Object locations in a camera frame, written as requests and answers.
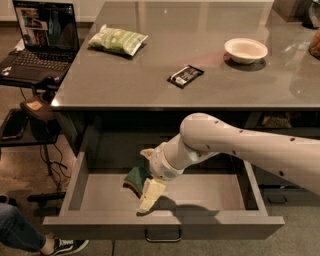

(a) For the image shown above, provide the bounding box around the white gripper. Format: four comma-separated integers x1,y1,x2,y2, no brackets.
138,142,184,213

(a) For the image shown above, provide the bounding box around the green yellow sponge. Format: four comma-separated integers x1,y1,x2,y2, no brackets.
123,167,153,198

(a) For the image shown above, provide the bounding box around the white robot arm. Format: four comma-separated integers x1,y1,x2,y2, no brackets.
140,113,320,195

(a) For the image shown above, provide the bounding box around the open grey top drawer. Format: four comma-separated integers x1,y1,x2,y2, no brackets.
44,126,284,240

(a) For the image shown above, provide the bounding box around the black snack bar wrapper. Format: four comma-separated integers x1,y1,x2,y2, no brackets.
167,65,203,89

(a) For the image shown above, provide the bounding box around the black white sneaker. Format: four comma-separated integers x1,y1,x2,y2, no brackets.
40,237,89,256

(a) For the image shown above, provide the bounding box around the black laptop stand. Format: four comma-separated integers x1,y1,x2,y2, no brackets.
0,86,68,207

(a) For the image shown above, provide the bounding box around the green chip bag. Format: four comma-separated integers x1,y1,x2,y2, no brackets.
88,24,148,57

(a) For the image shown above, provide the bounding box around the black controller with note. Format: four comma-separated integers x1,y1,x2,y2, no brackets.
20,95,55,122

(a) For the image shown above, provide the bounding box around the dark tablet on shelf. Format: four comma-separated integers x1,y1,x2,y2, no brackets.
1,110,28,141

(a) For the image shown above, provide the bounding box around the person leg in jeans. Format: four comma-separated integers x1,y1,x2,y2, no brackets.
0,203,46,252

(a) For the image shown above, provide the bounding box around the white bowl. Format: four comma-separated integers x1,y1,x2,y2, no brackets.
224,38,268,65

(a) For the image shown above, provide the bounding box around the black laptop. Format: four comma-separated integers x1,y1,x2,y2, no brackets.
1,0,79,84

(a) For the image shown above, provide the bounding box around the metal drawer handle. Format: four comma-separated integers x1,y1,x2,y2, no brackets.
144,228,182,243

